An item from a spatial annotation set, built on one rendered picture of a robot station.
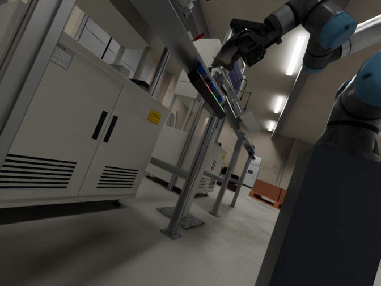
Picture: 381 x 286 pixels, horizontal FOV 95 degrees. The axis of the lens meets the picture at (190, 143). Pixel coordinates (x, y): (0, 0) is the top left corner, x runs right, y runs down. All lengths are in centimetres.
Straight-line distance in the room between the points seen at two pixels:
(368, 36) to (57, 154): 105
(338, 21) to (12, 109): 70
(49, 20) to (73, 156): 50
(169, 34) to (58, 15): 28
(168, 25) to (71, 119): 45
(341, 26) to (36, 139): 90
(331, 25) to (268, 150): 1031
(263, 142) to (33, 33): 1075
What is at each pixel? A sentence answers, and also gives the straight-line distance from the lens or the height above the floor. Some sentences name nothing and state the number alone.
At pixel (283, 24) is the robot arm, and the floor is 85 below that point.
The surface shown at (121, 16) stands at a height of 100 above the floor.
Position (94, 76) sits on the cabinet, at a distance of 76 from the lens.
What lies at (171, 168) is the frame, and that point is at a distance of 98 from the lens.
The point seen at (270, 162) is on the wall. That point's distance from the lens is 1076.
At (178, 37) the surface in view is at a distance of 58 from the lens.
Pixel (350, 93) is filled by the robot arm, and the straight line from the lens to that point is 59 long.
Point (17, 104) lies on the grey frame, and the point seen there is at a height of 39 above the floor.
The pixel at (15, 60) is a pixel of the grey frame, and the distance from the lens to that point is 37.
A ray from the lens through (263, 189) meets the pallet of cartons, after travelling 439.
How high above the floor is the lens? 41
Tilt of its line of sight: 4 degrees up
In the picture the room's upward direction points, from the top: 21 degrees clockwise
